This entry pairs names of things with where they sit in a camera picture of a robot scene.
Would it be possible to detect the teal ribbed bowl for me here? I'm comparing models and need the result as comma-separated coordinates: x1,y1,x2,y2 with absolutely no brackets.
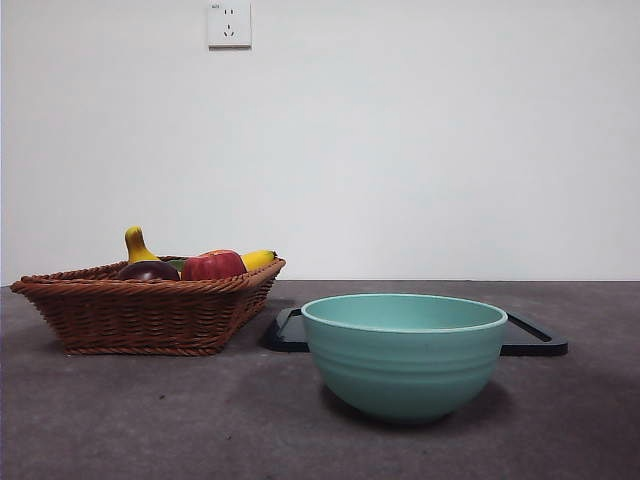
300,293,509,426

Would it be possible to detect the dark purple plum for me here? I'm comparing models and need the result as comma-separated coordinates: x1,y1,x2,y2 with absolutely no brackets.
117,260,181,282

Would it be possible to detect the red apple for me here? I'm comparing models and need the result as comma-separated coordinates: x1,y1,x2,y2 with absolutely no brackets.
180,249,249,282

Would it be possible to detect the yellow banana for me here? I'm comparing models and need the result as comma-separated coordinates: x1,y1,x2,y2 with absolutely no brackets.
124,225,278,274

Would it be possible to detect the brown wicker basket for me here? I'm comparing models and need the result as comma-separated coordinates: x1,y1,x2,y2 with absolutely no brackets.
10,257,287,357

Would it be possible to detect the dark rectangular tray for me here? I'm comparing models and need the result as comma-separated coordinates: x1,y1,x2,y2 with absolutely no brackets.
263,306,569,357

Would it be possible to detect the white wall socket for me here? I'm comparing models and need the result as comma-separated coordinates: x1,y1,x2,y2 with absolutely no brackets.
207,1,253,50

